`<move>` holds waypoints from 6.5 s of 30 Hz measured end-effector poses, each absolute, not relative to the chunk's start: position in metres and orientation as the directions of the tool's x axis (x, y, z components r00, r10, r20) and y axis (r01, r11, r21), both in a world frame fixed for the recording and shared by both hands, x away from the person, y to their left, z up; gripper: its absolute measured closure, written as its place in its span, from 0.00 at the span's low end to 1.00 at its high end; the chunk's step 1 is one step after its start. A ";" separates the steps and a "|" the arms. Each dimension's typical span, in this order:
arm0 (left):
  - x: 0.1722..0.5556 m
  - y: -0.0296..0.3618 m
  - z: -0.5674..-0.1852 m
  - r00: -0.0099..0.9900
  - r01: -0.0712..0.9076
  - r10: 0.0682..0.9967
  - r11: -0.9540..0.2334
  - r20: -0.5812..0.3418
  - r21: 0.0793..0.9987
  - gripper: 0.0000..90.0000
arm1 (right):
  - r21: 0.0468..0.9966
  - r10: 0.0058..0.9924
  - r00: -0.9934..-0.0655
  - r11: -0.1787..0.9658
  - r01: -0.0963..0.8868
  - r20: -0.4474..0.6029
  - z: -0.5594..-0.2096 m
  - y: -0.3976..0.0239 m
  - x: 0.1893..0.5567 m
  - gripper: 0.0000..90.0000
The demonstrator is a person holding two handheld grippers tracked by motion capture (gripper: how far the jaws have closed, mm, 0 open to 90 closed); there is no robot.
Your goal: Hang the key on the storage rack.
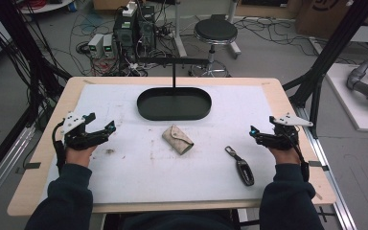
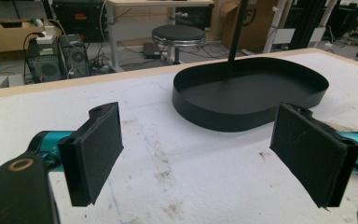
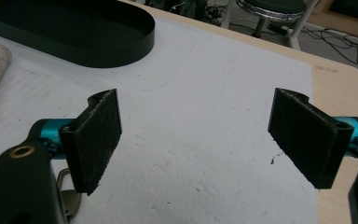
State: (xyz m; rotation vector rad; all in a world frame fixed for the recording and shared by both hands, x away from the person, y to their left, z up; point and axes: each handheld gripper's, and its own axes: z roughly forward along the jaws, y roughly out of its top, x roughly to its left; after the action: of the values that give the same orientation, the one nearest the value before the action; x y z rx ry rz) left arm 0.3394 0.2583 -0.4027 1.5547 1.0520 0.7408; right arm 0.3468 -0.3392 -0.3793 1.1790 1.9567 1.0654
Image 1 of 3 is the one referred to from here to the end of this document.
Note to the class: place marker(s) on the white board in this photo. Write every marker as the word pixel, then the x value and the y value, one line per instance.
pixel 348 105

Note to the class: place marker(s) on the black oval tray with stand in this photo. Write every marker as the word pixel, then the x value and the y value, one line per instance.
pixel 174 103

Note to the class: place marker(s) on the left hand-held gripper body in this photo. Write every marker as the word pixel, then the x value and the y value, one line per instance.
pixel 76 135

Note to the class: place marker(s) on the black computer tower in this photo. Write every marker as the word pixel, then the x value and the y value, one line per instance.
pixel 134 32

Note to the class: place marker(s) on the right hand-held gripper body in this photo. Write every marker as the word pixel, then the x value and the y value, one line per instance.
pixel 284 135

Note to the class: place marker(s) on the grey power supply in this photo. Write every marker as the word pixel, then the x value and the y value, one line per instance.
pixel 95 44
pixel 108 45

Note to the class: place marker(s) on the black car key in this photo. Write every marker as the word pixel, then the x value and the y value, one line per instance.
pixel 244 169

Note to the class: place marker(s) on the black tape strip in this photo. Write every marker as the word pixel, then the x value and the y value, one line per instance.
pixel 32 165
pixel 317 165

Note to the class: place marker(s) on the person's left hand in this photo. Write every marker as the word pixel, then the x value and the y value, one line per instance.
pixel 79 156

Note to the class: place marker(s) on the beige key pouch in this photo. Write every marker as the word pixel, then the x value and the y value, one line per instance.
pixel 177 139

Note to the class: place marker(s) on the cardboard box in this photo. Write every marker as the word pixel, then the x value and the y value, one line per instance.
pixel 329 14

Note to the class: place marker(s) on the white table mat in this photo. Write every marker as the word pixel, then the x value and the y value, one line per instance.
pixel 147 179

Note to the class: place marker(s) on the person's right hand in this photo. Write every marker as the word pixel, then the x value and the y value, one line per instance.
pixel 285 156

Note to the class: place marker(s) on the aluminium rail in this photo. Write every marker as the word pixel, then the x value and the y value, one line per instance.
pixel 338 191
pixel 3 166

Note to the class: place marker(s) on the white power strip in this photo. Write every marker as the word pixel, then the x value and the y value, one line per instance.
pixel 129 9

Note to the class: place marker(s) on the black round stool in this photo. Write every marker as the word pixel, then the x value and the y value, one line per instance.
pixel 215 30

